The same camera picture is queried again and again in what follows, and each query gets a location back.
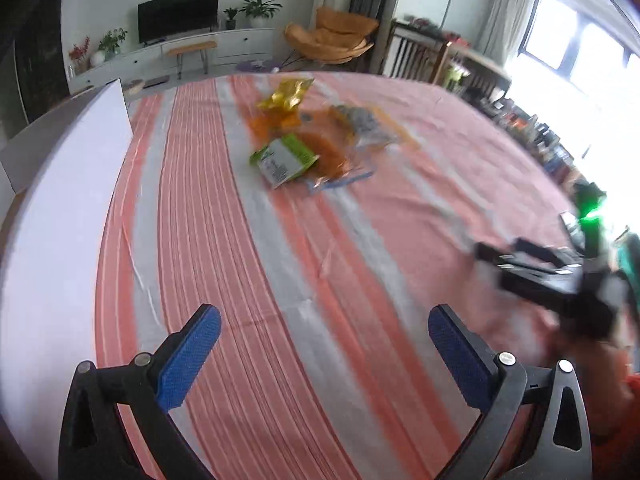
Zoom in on person's right forearm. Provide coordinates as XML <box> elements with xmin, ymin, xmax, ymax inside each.
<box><xmin>592</xmin><ymin>370</ymin><xmax>640</xmax><ymax>480</ymax></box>

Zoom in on white curtain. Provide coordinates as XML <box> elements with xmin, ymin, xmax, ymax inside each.
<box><xmin>475</xmin><ymin>0</ymin><xmax>543</xmax><ymax>68</ymax></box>

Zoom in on gold snack packet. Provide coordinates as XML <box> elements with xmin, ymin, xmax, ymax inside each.
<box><xmin>256</xmin><ymin>77</ymin><xmax>315</xmax><ymax>112</ymax></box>

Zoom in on leafy plant in white pot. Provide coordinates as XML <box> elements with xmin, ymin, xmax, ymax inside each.
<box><xmin>239</xmin><ymin>0</ymin><xmax>283</xmax><ymax>29</ymax></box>

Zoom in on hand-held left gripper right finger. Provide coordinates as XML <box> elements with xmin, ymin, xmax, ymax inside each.
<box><xmin>428</xmin><ymin>304</ymin><xmax>593</xmax><ymax>480</ymax></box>

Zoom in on yellow-edged clear peanut packet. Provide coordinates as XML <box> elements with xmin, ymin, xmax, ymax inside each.
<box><xmin>327</xmin><ymin>104</ymin><xmax>401</xmax><ymax>148</ymax></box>

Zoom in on green snack packet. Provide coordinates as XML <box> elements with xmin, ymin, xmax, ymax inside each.
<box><xmin>249</xmin><ymin>133</ymin><xmax>321</xmax><ymax>190</ymax></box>

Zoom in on person's right hand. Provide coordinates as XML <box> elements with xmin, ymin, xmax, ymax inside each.
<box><xmin>545</xmin><ymin>332</ymin><xmax>632</xmax><ymax>443</ymax></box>

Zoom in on white television cabinet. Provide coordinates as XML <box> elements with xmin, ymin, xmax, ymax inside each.
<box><xmin>67</xmin><ymin>27</ymin><xmax>278</xmax><ymax>96</ymax></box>

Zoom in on red flowers in vase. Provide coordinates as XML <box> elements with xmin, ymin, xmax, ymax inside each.
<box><xmin>68</xmin><ymin>36</ymin><xmax>92</xmax><ymax>76</ymax></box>

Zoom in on orange rocking chair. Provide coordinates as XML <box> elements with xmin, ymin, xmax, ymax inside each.
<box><xmin>284</xmin><ymin>6</ymin><xmax>381</xmax><ymax>66</ymax></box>

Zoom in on black smartphone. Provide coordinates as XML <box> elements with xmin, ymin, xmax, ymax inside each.
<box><xmin>559</xmin><ymin>211</ymin><xmax>587</xmax><ymax>253</ymax></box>

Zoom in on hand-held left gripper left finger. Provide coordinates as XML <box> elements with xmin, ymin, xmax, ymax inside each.
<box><xmin>58</xmin><ymin>304</ymin><xmax>222</xmax><ymax>480</ymax></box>

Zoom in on row of bottles and jars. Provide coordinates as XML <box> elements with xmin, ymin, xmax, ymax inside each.
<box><xmin>480</xmin><ymin>95</ymin><xmax>591</xmax><ymax>191</ymax></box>

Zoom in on orange snack packet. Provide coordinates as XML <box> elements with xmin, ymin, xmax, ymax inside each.
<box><xmin>248</xmin><ymin>107</ymin><xmax>376</xmax><ymax>196</ymax></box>

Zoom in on green plant in glass vase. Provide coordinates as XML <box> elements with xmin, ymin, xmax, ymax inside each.
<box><xmin>97</xmin><ymin>27</ymin><xmax>128</xmax><ymax>61</ymax></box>

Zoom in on purple floor mat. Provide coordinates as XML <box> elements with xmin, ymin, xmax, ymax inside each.
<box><xmin>235</xmin><ymin>59</ymin><xmax>281</xmax><ymax>73</ymax></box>

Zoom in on green stool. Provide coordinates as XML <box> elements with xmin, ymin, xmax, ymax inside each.
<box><xmin>445</xmin><ymin>65</ymin><xmax>468</xmax><ymax>93</ymax></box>

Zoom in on flat screen television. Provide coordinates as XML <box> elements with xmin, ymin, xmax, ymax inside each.
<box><xmin>137</xmin><ymin>0</ymin><xmax>221</xmax><ymax>46</ymax></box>

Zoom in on wooden bench with metal legs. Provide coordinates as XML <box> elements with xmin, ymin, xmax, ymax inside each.
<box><xmin>166</xmin><ymin>40</ymin><xmax>218</xmax><ymax>80</ymax></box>

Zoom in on dark glass display cabinet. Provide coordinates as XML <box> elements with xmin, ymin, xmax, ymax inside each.
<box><xmin>0</xmin><ymin>0</ymin><xmax>71</xmax><ymax>126</ymax></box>

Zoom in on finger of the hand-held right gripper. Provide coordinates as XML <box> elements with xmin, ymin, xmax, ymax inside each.
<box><xmin>474</xmin><ymin>242</ymin><xmax>576</xmax><ymax>281</ymax></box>
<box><xmin>512</xmin><ymin>237</ymin><xmax>586</xmax><ymax>267</ymax></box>

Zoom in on white cardboard box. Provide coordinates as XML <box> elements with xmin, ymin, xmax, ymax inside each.
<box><xmin>0</xmin><ymin>77</ymin><xmax>134</xmax><ymax>480</ymax></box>

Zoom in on wooden slatted railing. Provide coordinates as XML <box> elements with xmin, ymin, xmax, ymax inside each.
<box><xmin>382</xmin><ymin>19</ymin><xmax>511</xmax><ymax>98</ymax></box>

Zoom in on orange striped tablecloth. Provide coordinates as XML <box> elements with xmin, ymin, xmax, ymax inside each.
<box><xmin>92</xmin><ymin>71</ymin><xmax>616</xmax><ymax>480</ymax></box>

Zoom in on large window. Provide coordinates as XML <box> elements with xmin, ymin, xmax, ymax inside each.
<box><xmin>520</xmin><ymin>0</ymin><xmax>640</xmax><ymax>231</ymax></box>

